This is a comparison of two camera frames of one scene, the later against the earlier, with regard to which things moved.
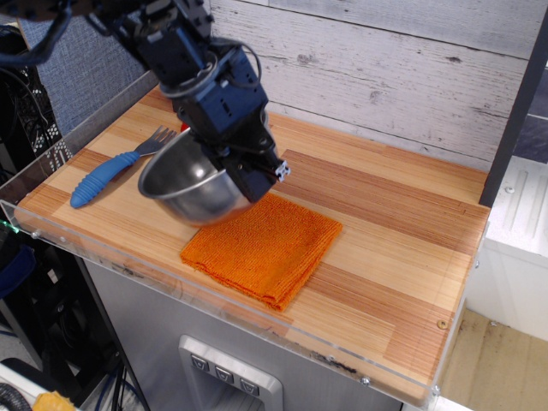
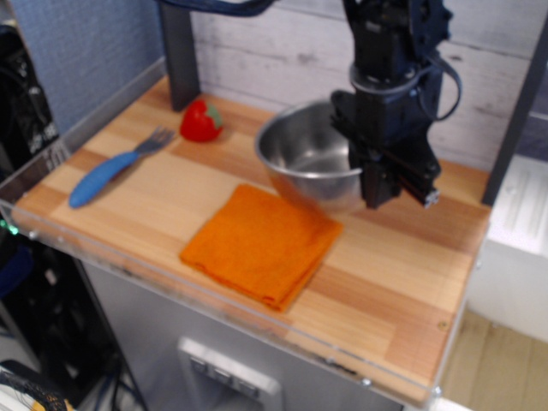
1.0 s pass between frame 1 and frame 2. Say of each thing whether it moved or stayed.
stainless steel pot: moved
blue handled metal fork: stayed
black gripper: moved
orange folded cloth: stayed
